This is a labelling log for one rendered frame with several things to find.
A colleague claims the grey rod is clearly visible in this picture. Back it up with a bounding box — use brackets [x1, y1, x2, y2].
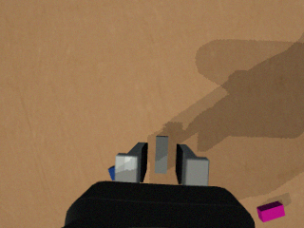
[155, 136, 168, 174]

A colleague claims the small magenta block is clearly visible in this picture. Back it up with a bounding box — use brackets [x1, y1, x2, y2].
[256, 201, 285, 222]

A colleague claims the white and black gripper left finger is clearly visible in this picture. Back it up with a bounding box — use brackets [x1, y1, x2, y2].
[115, 142, 148, 183]

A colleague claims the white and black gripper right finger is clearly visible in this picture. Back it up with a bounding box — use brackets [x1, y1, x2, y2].
[176, 144, 209, 186]

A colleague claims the small blue cube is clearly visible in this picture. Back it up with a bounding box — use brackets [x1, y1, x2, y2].
[108, 165, 115, 181]

